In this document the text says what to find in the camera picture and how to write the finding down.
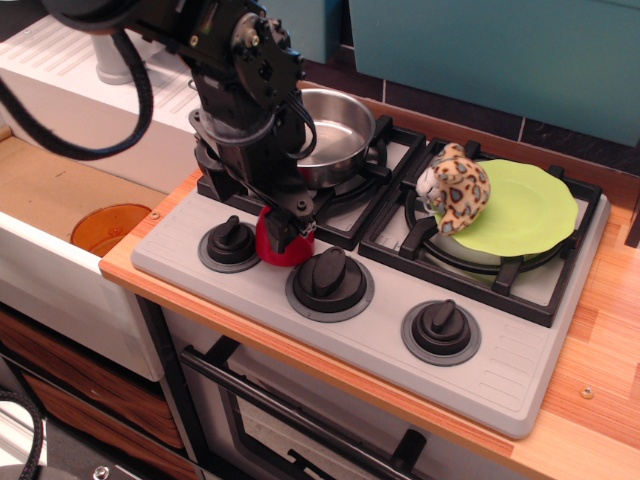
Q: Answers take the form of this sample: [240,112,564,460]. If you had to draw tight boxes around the black stove knob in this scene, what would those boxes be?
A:
[285,247,375,323]
[401,299,481,367]
[198,215,260,274]

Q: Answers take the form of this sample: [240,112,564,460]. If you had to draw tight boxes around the stuffed cheetah toy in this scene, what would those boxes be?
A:
[416,143,491,236]

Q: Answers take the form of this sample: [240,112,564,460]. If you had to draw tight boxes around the red plastic pepper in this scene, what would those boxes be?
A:
[255,206,315,267]

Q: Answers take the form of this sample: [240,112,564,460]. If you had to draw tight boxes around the left black stove knob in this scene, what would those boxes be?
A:
[198,215,260,274]

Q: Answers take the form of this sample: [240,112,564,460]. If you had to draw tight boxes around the lime green plate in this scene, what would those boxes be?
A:
[452,159,579,257]

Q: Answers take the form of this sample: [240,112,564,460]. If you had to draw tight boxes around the right black burner grate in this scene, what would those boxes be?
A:
[359,139,610,327]

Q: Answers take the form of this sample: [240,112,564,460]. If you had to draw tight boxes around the wooden drawer front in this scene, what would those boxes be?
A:
[1,305,198,479]

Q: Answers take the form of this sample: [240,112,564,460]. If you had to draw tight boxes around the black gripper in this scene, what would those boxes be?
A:
[189,109,316,253]

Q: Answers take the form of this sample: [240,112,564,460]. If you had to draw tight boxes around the grey toy faucet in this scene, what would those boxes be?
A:
[91,31,163,85]

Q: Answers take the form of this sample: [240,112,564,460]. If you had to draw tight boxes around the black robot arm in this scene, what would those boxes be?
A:
[44,1,317,254]

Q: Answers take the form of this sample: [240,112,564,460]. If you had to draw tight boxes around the left black burner grate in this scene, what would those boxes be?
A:
[211,115,427,251]

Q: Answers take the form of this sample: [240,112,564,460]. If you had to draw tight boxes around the grey toy stove top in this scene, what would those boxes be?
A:
[131,181,580,438]

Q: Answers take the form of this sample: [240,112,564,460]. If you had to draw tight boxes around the black oven door handle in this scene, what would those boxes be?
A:
[180,346,426,479]

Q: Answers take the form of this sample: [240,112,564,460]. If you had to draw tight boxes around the middle black stove knob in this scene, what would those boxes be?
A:
[285,247,375,323]

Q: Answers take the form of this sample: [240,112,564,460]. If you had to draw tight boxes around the right black stove knob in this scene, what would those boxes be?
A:
[401,299,481,367]

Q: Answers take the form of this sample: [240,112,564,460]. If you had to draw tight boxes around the stainless steel pot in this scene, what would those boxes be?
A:
[297,88,376,190]

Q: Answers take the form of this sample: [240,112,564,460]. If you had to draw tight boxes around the oven door with window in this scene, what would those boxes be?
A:
[164,311,519,479]

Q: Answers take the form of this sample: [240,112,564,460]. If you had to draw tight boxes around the white toy sink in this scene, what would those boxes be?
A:
[1,17,199,381]

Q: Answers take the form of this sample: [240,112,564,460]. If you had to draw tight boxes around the black braided cable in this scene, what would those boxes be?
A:
[0,29,154,480]

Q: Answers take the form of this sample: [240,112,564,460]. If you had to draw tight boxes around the black burner grate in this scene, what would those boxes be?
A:
[359,139,610,327]
[211,115,427,251]

